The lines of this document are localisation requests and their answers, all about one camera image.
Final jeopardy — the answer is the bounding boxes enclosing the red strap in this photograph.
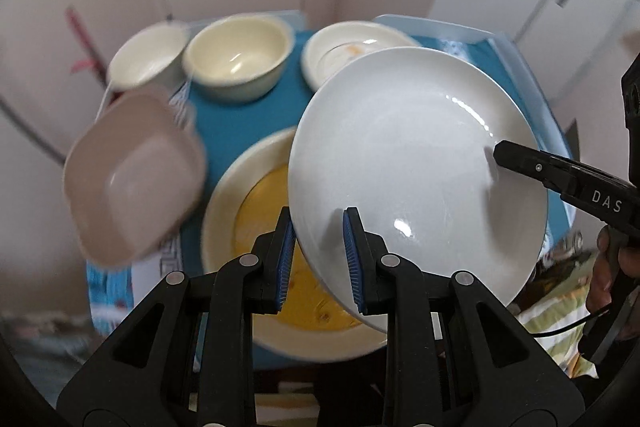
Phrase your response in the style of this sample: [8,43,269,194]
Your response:
[65,7,108,88]

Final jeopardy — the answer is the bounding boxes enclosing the large white plate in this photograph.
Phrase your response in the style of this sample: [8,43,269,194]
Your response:
[287,47,551,334]

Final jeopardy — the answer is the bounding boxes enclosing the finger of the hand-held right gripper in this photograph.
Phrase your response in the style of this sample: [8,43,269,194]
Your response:
[492,139,576,200]

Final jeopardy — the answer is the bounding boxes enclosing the small cream plate orange print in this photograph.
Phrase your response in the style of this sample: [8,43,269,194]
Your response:
[301,22,421,92]

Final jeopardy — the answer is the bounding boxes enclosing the black cable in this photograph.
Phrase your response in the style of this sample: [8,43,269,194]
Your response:
[530,307,611,339]

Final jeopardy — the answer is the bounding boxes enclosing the person's right hand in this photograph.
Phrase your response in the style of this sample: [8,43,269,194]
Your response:
[585,226,626,314]

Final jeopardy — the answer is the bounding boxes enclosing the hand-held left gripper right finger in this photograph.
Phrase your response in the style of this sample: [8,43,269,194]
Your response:
[342,207,586,427]

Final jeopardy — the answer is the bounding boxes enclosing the dark cloth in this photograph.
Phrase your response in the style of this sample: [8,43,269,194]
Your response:
[0,312,101,390]

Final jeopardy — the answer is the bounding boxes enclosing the large cream plate yellow centre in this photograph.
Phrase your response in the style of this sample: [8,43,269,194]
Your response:
[201,127,388,354]

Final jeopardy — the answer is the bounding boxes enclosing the pink square bowl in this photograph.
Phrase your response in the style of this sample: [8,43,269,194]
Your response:
[62,88,207,267]

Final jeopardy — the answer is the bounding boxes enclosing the cream round bowl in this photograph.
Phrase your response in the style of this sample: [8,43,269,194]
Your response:
[182,16,296,102]

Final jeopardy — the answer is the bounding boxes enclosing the blue patterned tablecloth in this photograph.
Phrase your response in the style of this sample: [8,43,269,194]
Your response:
[85,12,576,368]

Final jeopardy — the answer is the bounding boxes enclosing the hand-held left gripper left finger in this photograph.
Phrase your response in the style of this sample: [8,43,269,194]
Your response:
[56,206,297,427]

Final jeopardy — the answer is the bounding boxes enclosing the pale plastic table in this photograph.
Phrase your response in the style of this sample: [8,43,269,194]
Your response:
[97,9,576,168]

